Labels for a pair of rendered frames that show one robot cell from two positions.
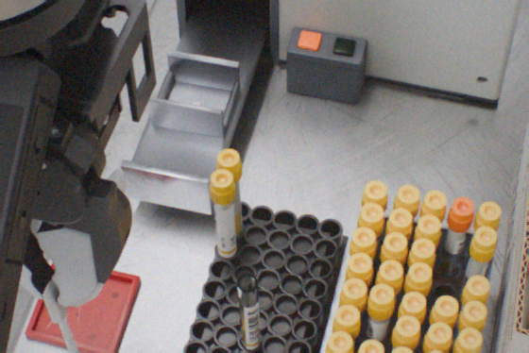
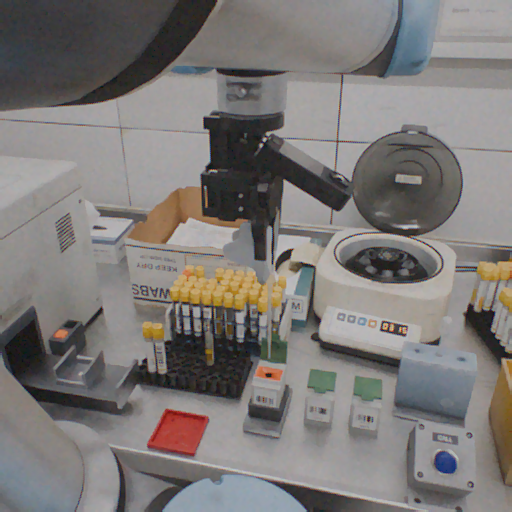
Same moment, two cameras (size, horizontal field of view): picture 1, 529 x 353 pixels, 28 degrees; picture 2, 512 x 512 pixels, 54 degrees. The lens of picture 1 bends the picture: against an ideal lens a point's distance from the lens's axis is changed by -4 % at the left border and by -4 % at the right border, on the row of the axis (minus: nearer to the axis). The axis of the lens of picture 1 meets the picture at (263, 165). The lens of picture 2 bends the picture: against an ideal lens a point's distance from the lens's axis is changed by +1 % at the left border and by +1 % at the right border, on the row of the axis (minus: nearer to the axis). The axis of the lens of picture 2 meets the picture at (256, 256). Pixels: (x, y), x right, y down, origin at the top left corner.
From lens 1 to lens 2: 0.72 m
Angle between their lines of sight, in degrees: 68
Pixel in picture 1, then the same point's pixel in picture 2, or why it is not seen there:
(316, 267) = (175, 348)
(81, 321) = (186, 432)
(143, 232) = (137, 412)
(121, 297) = (174, 417)
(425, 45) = (81, 301)
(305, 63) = (70, 341)
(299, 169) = (116, 361)
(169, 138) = (98, 383)
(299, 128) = not seen: hidden behind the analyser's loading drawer
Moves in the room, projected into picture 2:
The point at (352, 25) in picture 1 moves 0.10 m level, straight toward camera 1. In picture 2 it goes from (63, 316) to (120, 319)
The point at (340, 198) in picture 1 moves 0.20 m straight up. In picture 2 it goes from (136, 349) to (122, 249)
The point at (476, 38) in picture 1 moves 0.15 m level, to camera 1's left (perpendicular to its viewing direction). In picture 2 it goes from (91, 281) to (67, 329)
